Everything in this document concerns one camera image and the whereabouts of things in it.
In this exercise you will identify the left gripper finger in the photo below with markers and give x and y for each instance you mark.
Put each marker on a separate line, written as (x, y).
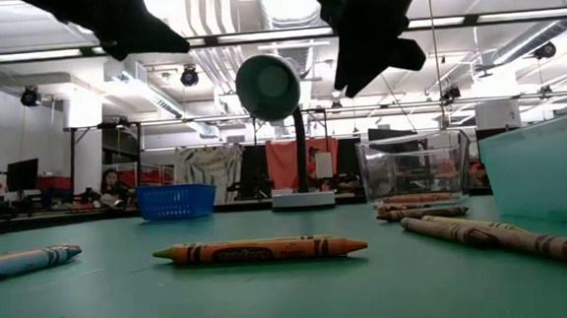
(121, 48)
(163, 38)

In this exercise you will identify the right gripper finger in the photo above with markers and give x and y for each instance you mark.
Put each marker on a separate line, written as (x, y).
(408, 55)
(366, 60)

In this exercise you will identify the clear plastic container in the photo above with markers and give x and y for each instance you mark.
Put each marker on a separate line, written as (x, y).
(442, 169)

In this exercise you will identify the orange crayon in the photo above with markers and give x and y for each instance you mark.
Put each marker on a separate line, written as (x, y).
(269, 251)
(414, 198)

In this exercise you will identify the red-brown crayon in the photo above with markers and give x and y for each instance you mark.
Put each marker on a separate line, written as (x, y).
(422, 213)
(445, 230)
(555, 248)

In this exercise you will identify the teal plastic bin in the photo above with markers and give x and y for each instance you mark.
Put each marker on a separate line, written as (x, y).
(545, 172)

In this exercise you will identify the blue crayon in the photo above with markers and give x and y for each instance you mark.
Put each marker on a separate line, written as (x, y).
(19, 264)

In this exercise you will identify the black ceiling spotlight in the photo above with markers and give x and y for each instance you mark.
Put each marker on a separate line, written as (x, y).
(190, 77)
(29, 97)
(544, 50)
(452, 94)

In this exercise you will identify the black overhead light bar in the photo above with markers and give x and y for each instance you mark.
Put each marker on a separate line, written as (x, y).
(470, 19)

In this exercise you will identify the white desk lamp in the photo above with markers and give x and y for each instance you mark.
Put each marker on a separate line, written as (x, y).
(267, 88)

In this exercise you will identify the white cylinder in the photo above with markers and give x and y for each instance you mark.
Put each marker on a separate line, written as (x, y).
(498, 115)

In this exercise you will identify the white paper sign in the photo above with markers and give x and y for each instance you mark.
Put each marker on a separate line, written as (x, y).
(323, 165)

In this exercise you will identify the person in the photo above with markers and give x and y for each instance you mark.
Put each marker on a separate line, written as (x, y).
(112, 181)

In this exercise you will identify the red hanging cloth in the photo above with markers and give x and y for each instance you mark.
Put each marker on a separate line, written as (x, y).
(281, 164)

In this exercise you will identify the patterned hanging cloth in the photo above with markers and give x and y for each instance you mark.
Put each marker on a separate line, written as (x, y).
(210, 168)

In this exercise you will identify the black monitor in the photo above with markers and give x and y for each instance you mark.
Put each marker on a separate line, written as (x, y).
(22, 175)

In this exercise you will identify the blue plastic basket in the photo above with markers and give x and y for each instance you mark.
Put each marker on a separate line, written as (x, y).
(175, 202)

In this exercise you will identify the green table mat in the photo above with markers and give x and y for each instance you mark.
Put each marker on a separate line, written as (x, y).
(272, 298)

